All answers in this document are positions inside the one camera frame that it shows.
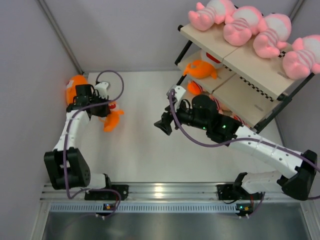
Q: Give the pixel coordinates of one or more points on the pink striped plush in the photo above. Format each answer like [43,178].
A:
[241,25]
[274,31]
[304,58]
[215,12]

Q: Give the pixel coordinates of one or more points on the beige three-tier shelf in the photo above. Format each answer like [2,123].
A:
[255,89]

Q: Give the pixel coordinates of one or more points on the orange plush on shelf left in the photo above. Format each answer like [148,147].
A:
[194,88]

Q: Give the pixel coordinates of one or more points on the orange plush on shelf right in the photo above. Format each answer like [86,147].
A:
[236,117]

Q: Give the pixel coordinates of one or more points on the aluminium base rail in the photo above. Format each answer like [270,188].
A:
[159,198]

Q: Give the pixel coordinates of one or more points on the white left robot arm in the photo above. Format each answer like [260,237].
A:
[65,161]

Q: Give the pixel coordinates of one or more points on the orange shark plush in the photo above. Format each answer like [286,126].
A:
[112,119]
[204,66]
[70,90]

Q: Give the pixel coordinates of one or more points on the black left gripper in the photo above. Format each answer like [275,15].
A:
[105,112]

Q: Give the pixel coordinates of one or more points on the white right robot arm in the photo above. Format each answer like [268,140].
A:
[199,120]

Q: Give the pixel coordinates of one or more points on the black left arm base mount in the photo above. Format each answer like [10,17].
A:
[108,193]

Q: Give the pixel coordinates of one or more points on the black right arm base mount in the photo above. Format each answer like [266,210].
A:
[233,192]

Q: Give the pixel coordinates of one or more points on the orange plush on shelf middle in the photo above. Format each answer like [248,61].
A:
[220,106]

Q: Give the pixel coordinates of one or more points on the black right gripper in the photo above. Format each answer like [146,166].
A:
[164,124]

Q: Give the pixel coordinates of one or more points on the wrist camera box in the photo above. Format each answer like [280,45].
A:
[179,93]
[101,89]

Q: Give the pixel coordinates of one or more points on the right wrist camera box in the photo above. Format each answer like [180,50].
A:
[179,93]

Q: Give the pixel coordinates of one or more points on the orange plush on shelf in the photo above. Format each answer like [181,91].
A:
[236,117]
[220,106]
[194,88]

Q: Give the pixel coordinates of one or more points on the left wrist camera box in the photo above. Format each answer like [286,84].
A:
[101,89]

